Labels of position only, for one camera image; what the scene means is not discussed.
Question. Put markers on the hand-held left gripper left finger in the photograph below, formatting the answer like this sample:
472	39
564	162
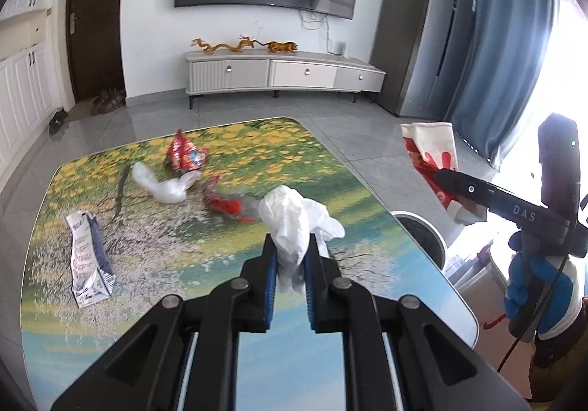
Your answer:
271	282

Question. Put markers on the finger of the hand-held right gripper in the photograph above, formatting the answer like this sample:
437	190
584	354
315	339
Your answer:
464	186

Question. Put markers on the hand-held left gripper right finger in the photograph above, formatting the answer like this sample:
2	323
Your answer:
311	287

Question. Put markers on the white and red paper bag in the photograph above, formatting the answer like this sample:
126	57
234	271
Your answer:
432	144

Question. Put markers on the white round trash bin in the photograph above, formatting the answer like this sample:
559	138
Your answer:
422	232

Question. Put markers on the white tissue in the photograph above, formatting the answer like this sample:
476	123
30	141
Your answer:
289	218

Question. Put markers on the person's right forearm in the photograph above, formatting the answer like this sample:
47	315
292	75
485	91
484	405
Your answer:
558	369

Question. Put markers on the person's right hand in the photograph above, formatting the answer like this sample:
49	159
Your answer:
514	291

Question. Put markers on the red and clear wrapper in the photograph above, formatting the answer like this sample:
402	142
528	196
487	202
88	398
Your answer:
223	205

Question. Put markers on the white plastic box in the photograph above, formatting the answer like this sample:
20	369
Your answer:
477	282

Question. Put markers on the blue curtain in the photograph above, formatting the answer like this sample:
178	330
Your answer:
500	61

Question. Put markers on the clear plastic bag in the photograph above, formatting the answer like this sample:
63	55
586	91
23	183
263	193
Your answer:
167	188

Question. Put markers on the grey refrigerator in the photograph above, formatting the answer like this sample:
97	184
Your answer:
413	39

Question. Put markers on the red snack wrapper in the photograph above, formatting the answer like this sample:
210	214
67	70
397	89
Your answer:
183	153

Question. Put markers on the white router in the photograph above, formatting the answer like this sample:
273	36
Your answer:
340	47

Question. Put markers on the white and blue milk carton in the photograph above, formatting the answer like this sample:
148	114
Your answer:
85	254

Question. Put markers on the white television cabinet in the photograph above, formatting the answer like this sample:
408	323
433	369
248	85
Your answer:
285	73

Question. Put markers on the golden tiger figurine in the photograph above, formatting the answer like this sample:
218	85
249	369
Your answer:
282	48

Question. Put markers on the golden dragon figurine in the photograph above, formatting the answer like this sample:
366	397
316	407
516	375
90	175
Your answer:
216	48

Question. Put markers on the pair of brown shoes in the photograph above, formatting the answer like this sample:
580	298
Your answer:
108	100

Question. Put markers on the black shoe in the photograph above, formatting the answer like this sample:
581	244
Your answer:
58	120

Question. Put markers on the dark brown door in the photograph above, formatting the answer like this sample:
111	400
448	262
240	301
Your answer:
96	25

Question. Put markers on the white hallway cabinet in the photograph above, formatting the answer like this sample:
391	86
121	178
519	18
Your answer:
23	89

